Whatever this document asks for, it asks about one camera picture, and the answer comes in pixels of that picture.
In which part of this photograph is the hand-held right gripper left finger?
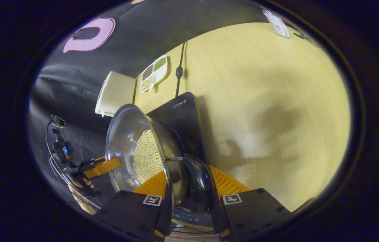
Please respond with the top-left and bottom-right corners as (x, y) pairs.
(99, 171), (174, 242)

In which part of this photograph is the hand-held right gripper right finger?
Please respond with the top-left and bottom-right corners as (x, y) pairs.
(206, 165), (293, 242)

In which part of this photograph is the steel pot with black handle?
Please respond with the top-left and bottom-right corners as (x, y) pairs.
(106, 104), (215, 213)

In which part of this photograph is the pile of yellow soybeans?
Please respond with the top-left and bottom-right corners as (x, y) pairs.
(133, 129), (164, 184)

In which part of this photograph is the black induction cooktop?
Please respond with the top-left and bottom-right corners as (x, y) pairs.
(146, 92), (215, 230)

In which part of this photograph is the black backdrop cloth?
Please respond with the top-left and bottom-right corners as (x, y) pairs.
(28, 0), (270, 215)

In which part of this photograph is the white compartment tray of beans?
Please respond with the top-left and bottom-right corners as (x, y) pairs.
(140, 55), (169, 93)

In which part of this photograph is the white bottle with pink label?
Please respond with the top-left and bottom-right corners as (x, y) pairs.
(262, 9), (291, 38)

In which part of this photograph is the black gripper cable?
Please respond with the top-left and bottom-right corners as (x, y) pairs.
(46, 121), (103, 209)

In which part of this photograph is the black power cable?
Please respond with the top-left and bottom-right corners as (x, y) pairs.
(175, 41), (187, 98)

